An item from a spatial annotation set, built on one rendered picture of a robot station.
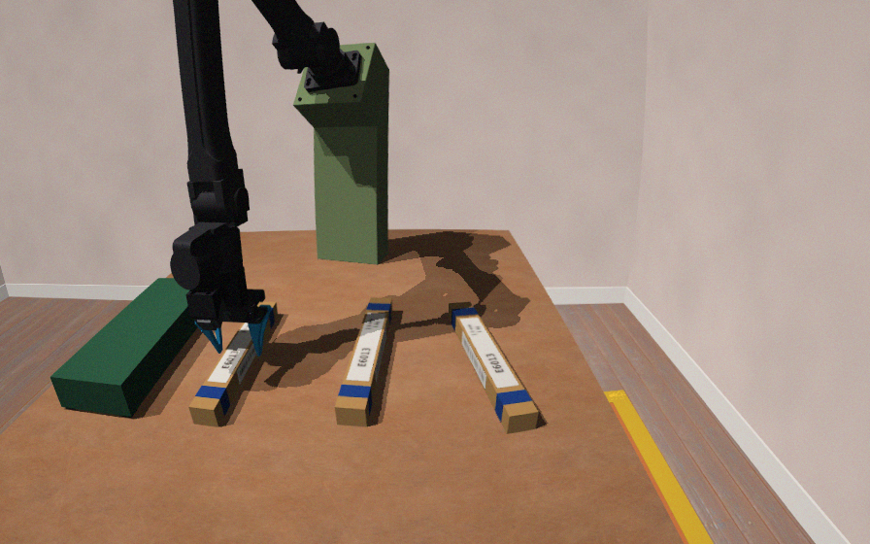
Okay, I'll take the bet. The tan box with white label and blue bands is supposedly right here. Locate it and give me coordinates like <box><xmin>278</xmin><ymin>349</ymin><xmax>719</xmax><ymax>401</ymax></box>
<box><xmin>335</xmin><ymin>297</ymin><xmax>392</xmax><ymax>427</ymax></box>

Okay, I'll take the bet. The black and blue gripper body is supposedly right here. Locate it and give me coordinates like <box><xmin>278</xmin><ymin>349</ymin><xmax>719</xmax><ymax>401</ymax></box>
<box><xmin>222</xmin><ymin>263</ymin><xmax>268</xmax><ymax>323</ymax></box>

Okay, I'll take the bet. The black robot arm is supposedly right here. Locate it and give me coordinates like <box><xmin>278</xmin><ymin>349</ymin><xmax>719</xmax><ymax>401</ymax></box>
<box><xmin>170</xmin><ymin>0</ymin><xmax>361</xmax><ymax>330</ymax></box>

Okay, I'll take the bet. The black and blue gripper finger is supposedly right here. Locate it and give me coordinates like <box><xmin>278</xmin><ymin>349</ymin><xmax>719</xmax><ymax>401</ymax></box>
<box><xmin>248</xmin><ymin>305</ymin><xmax>271</xmax><ymax>357</ymax></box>
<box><xmin>195</xmin><ymin>322</ymin><xmax>222</xmax><ymax>354</ymax></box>

